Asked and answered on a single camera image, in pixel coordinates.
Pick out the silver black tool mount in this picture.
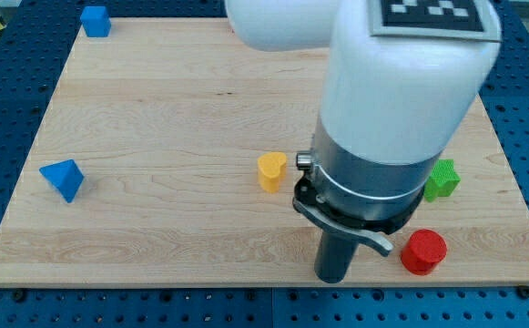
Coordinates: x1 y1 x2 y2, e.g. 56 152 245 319
293 118 439 257

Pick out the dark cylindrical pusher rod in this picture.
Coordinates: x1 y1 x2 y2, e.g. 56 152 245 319
314 232 358 283

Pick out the red cylinder block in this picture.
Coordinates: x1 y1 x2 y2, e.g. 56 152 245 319
401 229 447 275

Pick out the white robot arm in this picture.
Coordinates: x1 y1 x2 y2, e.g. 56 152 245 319
225 0 502 283

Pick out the green star block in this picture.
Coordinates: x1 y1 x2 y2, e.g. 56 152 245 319
424 159 461 202

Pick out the yellow heart block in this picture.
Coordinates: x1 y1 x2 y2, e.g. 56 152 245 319
257 152 288 193

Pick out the wooden board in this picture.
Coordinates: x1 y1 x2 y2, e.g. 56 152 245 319
0 16 529 289

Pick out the black white fiducial marker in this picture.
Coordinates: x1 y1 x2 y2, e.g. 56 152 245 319
367 0 502 43

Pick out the blue triangular block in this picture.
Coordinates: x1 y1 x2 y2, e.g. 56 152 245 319
39 159 84 203

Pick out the blue cube block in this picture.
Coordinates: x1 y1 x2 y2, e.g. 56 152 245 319
80 6 111 37

